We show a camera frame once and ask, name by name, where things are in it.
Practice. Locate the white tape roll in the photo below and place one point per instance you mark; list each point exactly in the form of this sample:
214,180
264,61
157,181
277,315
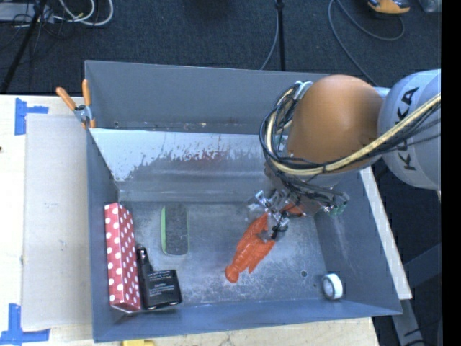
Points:
333,286

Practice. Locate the grey metal bin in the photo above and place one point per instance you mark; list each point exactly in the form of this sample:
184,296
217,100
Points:
216,294

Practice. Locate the orange toy lobster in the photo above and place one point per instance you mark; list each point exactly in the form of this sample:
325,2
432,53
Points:
248,252

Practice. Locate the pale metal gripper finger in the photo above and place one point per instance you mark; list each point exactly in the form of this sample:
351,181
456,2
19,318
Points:
274,215
280,227

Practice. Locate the black green-edged sanding block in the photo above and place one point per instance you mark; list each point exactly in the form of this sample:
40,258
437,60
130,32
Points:
175,231

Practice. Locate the red white-dotted box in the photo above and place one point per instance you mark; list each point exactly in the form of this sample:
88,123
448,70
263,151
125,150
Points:
121,254

